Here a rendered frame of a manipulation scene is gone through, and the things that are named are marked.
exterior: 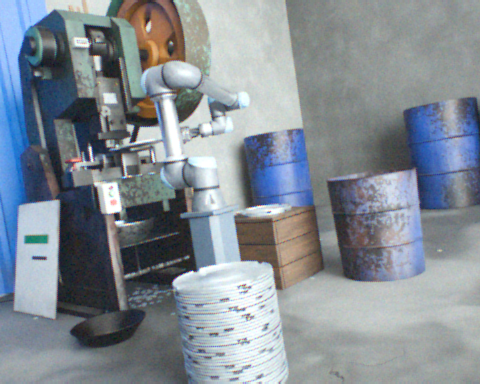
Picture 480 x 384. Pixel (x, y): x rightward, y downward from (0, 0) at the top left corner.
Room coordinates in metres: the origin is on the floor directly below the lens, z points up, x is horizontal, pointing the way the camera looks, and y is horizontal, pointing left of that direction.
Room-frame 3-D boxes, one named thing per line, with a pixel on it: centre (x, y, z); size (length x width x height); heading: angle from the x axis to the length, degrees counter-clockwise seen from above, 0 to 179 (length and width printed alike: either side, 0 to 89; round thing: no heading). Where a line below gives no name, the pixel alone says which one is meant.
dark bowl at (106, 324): (1.92, 0.61, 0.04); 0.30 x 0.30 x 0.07
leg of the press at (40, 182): (2.48, 0.94, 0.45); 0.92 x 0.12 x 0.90; 45
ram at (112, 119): (2.55, 0.62, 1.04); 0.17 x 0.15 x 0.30; 45
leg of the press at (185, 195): (2.86, 0.56, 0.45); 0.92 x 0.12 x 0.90; 45
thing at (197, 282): (1.37, 0.09, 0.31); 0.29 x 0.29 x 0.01
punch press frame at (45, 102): (2.68, 0.76, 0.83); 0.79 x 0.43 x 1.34; 45
